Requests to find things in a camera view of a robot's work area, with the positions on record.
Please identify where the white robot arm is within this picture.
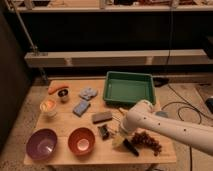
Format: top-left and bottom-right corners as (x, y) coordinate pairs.
(112, 100), (213, 156)

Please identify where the blue sponge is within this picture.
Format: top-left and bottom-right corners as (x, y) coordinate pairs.
(73, 100), (90, 117)

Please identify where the dark grey block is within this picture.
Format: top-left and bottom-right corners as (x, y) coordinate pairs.
(92, 111), (112, 124)

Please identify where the white cup orange inside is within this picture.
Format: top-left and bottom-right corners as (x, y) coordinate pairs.
(40, 99), (56, 117)

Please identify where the small metal cup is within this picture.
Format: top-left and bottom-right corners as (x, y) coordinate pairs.
(58, 89), (69, 103)

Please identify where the black handled brush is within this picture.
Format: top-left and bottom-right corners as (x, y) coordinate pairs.
(97, 123), (141, 158)

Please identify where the red bowl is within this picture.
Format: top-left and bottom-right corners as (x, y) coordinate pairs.
(68, 127), (95, 156)

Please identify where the light blue cup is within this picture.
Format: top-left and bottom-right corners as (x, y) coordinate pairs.
(156, 111), (168, 118)

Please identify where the wooden spoon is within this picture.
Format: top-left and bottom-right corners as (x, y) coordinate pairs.
(118, 108), (128, 115)

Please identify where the light blue cloth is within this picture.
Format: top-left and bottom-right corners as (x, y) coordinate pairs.
(79, 87), (98, 101)

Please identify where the wooden shelf rail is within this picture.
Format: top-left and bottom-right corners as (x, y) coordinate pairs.
(25, 49), (213, 68)

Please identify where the orange carrot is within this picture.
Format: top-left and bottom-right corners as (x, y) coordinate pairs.
(48, 84), (69, 95)

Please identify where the black cable on floor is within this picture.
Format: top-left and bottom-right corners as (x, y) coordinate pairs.
(161, 83), (213, 171)

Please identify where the purple bowl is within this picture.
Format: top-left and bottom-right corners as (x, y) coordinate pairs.
(26, 129), (57, 160)

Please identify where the green plastic tray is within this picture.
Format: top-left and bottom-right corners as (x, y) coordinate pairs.
(103, 71), (156, 105)

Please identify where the bunch of brown grapes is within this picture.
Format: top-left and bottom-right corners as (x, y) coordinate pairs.
(131, 131), (162, 156)

